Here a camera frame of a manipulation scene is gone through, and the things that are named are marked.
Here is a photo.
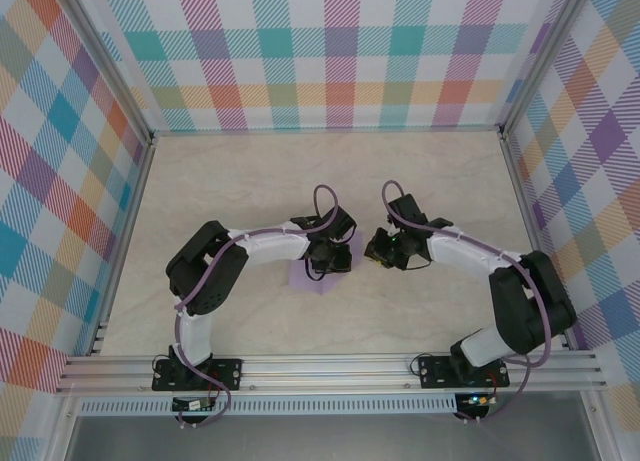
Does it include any purple paper sheet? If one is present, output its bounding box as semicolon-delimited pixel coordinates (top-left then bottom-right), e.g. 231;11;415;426
289;233;365;297

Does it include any grey metal panel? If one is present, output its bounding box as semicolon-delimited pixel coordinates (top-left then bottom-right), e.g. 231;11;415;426
64;413;601;461

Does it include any small dark circuit board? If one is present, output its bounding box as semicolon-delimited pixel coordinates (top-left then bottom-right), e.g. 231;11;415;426
172;398;217;413

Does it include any long aluminium mounting rail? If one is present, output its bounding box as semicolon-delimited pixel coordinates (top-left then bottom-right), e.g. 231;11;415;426
54;349;609;396

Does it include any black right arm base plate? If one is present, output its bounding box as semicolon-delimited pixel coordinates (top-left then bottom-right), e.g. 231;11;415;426
418;355;510;390

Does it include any aluminium table edge rail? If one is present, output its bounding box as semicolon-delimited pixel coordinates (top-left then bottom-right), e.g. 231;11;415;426
497;130;576;352
89;133;159;357

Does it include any thin aluminium wall rail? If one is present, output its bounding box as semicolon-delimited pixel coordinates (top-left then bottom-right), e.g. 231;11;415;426
149;126;506;135

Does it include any slotted grey cable duct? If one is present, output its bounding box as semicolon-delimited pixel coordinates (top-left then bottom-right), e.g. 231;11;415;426
77;393;459;416

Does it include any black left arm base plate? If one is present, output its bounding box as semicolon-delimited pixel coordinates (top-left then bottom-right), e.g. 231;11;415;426
151;358;245;393

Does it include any aluminium frame post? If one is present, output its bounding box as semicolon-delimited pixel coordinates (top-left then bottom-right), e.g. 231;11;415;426
497;0;599;140
52;0;156;147

